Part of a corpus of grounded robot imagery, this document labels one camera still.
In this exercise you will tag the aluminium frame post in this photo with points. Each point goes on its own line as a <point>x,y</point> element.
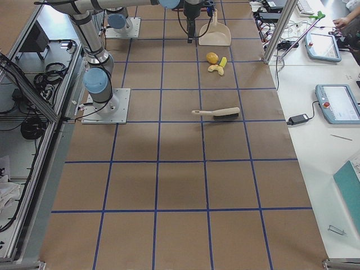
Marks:
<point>279,29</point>

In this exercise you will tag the yellow toy pepper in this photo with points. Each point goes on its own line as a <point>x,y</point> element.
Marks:
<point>212,58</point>

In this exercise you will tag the teach pendant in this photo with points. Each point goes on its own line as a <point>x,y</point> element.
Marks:
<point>322,47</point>
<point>337,103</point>

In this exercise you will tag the beige plastic dustpan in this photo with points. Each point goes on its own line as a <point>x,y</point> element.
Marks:
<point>215,33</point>

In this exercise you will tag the black power adapter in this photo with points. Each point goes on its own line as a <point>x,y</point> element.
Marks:
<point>298,119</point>

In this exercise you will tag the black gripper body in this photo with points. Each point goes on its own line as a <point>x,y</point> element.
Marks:
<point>190,12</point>

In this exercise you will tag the person hand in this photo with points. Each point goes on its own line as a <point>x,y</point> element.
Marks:
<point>341,22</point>

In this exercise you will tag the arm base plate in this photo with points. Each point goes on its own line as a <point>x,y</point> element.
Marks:
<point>111,33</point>
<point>114,112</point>

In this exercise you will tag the green-tipped grabber stick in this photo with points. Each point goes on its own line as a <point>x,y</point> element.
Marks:
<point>285,46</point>

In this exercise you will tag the near teach pendant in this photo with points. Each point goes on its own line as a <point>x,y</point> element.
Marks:
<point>337,103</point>

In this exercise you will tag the beige hand brush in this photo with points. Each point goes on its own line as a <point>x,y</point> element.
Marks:
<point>220,114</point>

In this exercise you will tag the far teach pendant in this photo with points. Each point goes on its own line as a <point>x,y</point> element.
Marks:
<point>322,47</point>

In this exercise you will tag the beige toy food slice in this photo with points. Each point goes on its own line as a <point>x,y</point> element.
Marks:
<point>219,69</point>

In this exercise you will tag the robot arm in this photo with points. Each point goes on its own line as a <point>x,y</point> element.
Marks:
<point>118,18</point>
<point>98,79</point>

